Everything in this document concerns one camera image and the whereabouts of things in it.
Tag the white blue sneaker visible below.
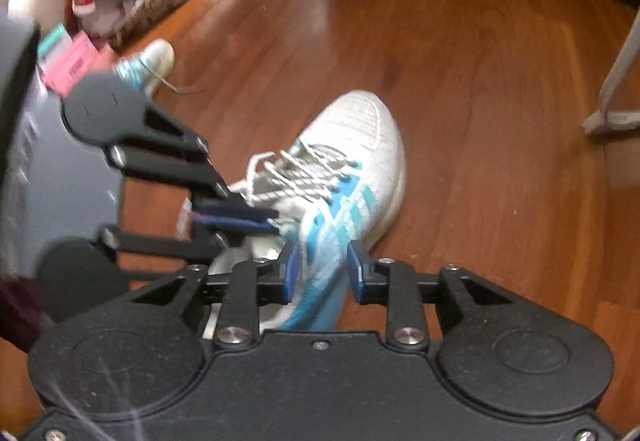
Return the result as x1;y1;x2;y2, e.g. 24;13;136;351
210;90;407;331
114;39;175;97

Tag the grey white shoelace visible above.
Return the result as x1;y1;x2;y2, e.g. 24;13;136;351
229;140;361;206

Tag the pink box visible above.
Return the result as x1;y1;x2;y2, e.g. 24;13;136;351
37;24;118;97

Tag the small wooden folding table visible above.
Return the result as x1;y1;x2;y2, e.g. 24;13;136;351
582;11;640;135

